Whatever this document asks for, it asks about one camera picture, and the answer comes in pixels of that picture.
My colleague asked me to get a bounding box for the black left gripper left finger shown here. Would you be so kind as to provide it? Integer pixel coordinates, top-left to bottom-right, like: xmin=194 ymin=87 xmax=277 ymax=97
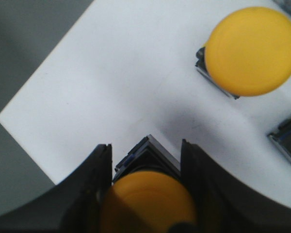
xmin=0 ymin=144 xmax=112 ymax=233

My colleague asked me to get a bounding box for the push button switch base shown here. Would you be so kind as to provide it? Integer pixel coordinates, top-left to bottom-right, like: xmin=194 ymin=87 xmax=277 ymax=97
xmin=267 ymin=117 xmax=291 ymax=164

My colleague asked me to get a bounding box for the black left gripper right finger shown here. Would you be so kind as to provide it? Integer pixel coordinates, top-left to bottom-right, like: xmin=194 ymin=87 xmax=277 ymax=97
xmin=180 ymin=140 xmax=291 ymax=233

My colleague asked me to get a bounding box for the yellow mushroom push button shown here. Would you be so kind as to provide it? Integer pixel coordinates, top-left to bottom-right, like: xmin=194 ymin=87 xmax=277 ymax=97
xmin=195 ymin=7 xmax=291 ymax=99
xmin=100 ymin=134 xmax=199 ymax=233

